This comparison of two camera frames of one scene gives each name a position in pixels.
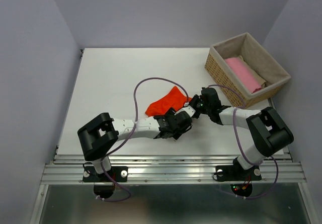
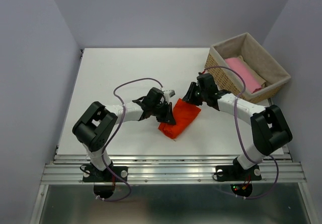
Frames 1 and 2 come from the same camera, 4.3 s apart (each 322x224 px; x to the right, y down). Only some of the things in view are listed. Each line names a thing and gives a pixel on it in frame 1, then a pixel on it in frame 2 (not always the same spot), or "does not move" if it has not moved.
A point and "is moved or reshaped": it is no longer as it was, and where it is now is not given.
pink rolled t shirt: x=244 y=73 does not move
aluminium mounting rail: x=172 y=168 does not move
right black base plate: x=236 y=172 does not move
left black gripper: x=178 y=132 → x=168 y=118
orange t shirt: x=176 y=99 is moved or reshaped
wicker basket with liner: x=240 y=64 does not move
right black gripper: x=195 y=98 → x=188 y=97
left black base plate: x=118 y=174 does not move
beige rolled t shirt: x=262 y=81 does not move
